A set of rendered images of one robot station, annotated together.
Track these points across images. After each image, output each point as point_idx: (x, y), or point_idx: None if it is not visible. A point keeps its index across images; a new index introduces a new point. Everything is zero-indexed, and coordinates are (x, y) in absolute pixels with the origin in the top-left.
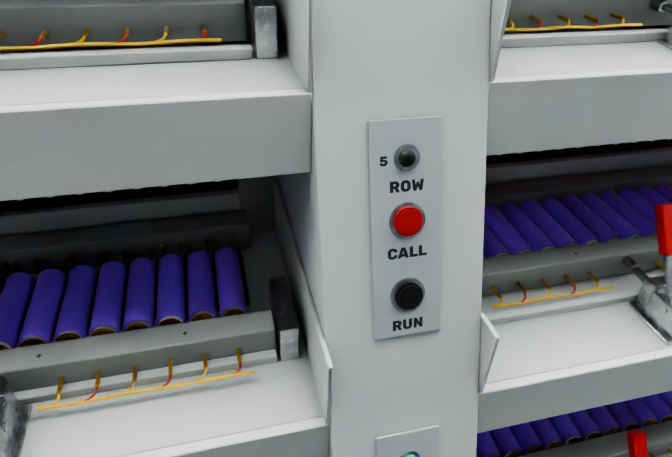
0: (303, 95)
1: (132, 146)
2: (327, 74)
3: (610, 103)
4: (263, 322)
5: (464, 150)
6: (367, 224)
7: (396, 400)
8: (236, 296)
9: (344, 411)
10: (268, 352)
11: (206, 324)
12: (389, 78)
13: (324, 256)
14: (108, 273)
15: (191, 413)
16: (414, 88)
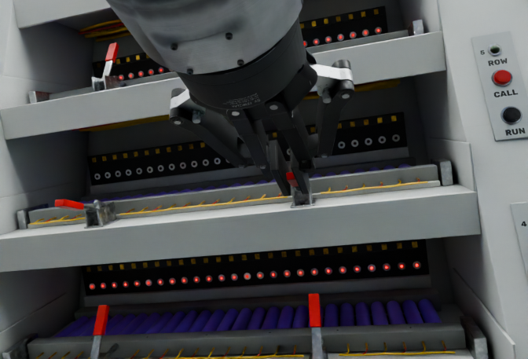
0: (438, 32)
1: (368, 62)
2: (448, 23)
3: None
4: (430, 165)
5: (527, 45)
6: (479, 82)
7: (518, 180)
8: None
9: (484, 184)
10: (434, 181)
11: (398, 168)
12: (478, 20)
13: (458, 98)
14: (344, 171)
15: (394, 195)
16: (492, 22)
